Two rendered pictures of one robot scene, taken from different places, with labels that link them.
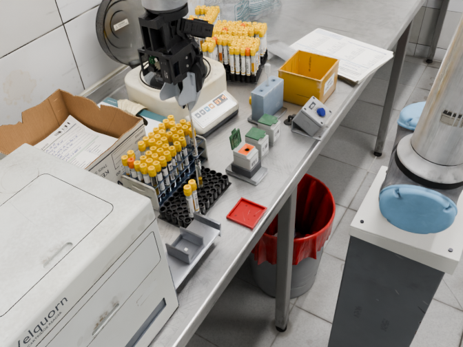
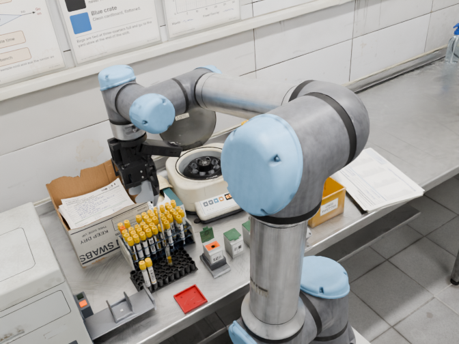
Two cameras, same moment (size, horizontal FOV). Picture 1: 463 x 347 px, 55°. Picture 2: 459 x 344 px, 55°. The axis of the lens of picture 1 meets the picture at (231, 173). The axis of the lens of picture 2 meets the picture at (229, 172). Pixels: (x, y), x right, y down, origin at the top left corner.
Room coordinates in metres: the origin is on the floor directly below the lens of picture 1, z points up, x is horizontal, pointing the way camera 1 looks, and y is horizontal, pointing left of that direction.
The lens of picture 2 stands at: (0.04, -0.50, 1.82)
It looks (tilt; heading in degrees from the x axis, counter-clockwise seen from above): 35 degrees down; 27
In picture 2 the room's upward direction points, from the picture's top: 6 degrees counter-clockwise
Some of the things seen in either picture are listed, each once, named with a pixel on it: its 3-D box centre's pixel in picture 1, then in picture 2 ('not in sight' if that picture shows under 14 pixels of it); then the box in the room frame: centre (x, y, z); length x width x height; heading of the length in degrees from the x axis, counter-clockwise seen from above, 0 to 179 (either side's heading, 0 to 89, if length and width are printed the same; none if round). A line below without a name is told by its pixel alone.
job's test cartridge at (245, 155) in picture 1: (245, 159); (213, 253); (0.80, -0.04, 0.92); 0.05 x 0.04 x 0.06; 53
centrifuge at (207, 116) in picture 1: (182, 90); (207, 179); (1.10, 0.12, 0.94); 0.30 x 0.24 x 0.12; 47
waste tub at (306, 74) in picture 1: (308, 79); (315, 197); (1.12, -0.24, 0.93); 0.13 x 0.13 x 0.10; 55
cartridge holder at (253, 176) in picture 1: (246, 167); (214, 260); (0.80, -0.04, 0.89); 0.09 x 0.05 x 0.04; 53
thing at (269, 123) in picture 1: (269, 129); (252, 233); (0.92, -0.11, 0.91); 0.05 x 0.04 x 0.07; 56
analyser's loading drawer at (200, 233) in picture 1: (178, 256); (113, 313); (0.53, 0.11, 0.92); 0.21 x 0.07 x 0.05; 146
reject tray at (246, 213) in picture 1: (247, 213); (190, 298); (0.66, -0.03, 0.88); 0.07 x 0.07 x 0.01; 56
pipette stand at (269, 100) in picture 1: (267, 100); not in sight; (1.03, -0.11, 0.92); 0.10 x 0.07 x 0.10; 141
